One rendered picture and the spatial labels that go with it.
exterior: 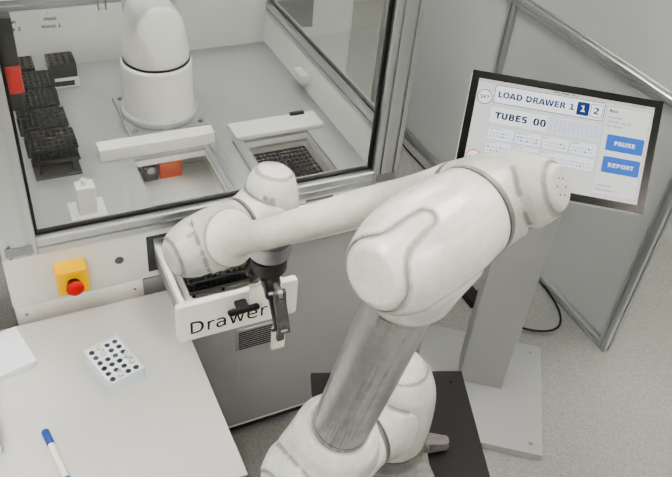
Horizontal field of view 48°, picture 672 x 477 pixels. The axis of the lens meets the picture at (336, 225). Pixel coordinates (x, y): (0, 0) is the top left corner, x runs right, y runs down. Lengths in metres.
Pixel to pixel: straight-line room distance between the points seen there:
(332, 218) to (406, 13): 0.75
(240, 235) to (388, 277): 0.46
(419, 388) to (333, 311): 0.93
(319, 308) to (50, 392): 0.85
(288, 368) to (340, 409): 1.24
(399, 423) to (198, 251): 0.49
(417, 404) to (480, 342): 1.24
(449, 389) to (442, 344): 1.14
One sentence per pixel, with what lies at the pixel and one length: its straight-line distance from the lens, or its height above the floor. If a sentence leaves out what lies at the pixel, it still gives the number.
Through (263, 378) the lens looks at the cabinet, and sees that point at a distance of 2.43.
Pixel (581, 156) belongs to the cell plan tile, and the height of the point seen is 1.06.
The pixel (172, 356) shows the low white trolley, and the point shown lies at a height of 0.76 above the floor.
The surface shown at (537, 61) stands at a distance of 3.16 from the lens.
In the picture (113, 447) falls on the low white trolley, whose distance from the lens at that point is 1.70.
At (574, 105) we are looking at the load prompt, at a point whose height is 1.16.
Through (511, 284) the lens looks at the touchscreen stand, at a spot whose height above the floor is 0.53.
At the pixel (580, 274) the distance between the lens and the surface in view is 3.17.
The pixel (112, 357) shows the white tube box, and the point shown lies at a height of 0.80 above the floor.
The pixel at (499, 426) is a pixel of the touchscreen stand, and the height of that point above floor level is 0.03.
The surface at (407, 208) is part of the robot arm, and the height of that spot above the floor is 1.60.
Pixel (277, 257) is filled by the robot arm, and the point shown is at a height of 1.14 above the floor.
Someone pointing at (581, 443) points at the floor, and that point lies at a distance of 2.84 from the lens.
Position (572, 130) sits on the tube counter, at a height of 1.11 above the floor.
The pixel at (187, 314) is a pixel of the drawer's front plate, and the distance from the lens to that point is 1.73.
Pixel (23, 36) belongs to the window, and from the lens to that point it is 1.60.
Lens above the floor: 2.13
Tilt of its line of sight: 38 degrees down
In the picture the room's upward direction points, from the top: 6 degrees clockwise
